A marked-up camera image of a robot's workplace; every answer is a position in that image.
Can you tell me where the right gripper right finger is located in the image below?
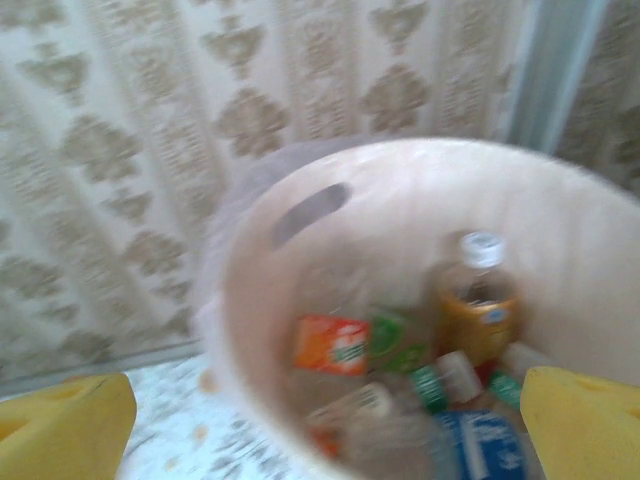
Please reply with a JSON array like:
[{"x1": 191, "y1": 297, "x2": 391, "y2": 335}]
[{"x1": 519, "y1": 365, "x2": 640, "y2": 480}]

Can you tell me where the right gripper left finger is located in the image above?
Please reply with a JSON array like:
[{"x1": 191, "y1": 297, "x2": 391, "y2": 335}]
[{"x1": 0, "y1": 372, "x2": 139, "y2": 480}]

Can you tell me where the clear bottle green cap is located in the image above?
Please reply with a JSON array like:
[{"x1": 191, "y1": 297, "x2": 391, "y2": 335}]
[
  {"x1": 487, "y1": 372, "x2": 524, "y2": 409},
  {"x1": 409, "y1": 366, "x2": 451, "y2": 414}
]

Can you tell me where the blue label water bottle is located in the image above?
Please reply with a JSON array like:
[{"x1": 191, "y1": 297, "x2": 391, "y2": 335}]
[{"x1": 349, "y1": 407, "x2": 534, "y2": 480}]

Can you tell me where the gold red label bottle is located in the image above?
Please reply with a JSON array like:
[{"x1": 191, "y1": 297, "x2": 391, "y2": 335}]
[{"x1": 433, "y1": 231, "x2": 522, "y2": 369}]

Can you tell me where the green label clear bottle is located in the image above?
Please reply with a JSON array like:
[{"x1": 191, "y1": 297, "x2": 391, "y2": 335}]
[{"x1": 368, "y1": 308, "x2": 431, "y2": 374}]

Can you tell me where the brown label plastic bottle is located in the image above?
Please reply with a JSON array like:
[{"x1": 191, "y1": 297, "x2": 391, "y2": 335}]
[{"x1": 304, "y1": 382, "x2": 396, "y2": 431}]

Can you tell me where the orange label juice bottle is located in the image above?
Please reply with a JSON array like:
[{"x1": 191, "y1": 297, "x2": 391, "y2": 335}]
[{"x1": 291, "y1": 313, "x2": 372, "y2": 377}]

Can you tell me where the beige round waste bin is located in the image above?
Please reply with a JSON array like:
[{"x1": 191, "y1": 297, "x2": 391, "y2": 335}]
[{"x1": 197, "y1": 137, "x2": 640, "y2": 480}]

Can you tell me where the floral patterned table cover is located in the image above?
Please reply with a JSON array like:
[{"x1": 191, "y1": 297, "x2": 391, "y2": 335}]
[{"x1": 117, "y1": 357, "x2": 351, "y2": 480}]

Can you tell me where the aluminium frame post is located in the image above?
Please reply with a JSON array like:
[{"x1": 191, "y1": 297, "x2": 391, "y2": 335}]
[{"x1": 507, "y1": 0, "x2": 609, "y2": 154}]

